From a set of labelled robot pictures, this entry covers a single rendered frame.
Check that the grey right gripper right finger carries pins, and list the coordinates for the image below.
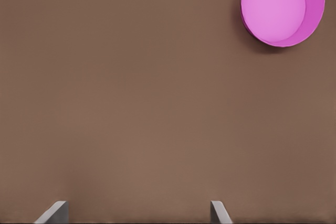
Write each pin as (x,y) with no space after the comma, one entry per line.
(221,212)

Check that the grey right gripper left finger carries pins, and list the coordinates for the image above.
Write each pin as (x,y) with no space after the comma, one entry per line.
(55,213)

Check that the pink round cup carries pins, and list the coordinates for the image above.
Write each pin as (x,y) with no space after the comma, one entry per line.
(278,6)

